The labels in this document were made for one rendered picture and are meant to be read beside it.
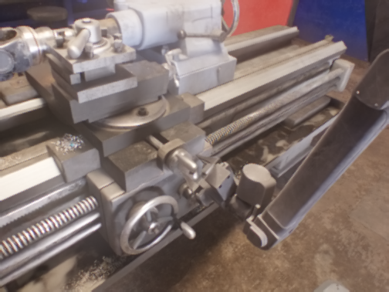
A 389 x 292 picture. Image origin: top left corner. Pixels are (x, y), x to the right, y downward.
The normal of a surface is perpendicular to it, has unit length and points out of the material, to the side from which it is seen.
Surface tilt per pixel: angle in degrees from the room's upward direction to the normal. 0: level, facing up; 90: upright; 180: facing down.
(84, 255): 0
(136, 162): 0
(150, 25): 85
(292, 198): 83
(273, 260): 0
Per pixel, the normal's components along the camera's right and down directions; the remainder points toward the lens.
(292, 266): 0.08, -0.78
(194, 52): 0.66, 0.13
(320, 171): -0.74, 0.28
